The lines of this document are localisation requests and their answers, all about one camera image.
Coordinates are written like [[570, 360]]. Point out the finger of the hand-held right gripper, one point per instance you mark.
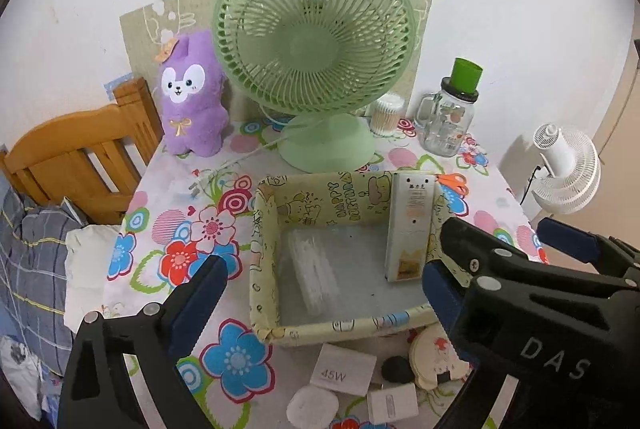
[[565, 239], [480, 254]]

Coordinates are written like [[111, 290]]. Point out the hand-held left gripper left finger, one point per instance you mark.
[[192, 309]]

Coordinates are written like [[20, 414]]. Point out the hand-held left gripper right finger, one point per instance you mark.
[[440, 296]]

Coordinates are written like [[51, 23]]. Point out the round cream cartoon compact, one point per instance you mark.
[[435, 359]]

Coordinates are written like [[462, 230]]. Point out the yellow cartoon storage box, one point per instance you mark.
[[265, 259]]

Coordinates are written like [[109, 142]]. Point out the small white adapter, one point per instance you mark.
[[392, 404]]

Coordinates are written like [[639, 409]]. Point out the large white charger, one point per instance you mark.
[[342, 366]]

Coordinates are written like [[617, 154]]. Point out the white round case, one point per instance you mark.
[[312, 408]]

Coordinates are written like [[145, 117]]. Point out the small white fan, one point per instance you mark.
[[570, 174]]

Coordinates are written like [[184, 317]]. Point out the tall white carton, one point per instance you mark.
[[411, 229]]

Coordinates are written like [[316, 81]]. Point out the orange scissors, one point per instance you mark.
[[452, 183]]

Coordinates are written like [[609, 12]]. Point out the small black object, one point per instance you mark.
[[397, 369]]

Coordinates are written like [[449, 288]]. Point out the floral tablecloth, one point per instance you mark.
[[175, 209]]

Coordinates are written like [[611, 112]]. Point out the clear plastic packet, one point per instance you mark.
[[312, 269]]

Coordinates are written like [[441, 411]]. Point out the glass jar mug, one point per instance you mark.
[[445, 126]]

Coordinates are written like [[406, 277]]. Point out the grey blue plaid quilt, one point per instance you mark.
[[35, 269]]

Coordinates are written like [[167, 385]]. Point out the cotton swab container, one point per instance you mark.
[[386, 116]]

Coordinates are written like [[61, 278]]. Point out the green plastic cup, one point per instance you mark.
[[466, 76]]

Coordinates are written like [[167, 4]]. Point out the grey white printed cloth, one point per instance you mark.
[[17, 374]]

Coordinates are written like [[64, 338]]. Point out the purple plush toy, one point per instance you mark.
[[192, 109]]

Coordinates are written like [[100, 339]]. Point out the wooden chair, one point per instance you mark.
[[65, 149]]

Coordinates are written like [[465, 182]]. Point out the blue patterned sticker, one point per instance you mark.
[[117, 85]]

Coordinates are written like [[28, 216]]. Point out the green desk fan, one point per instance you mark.
[[320, 44]]

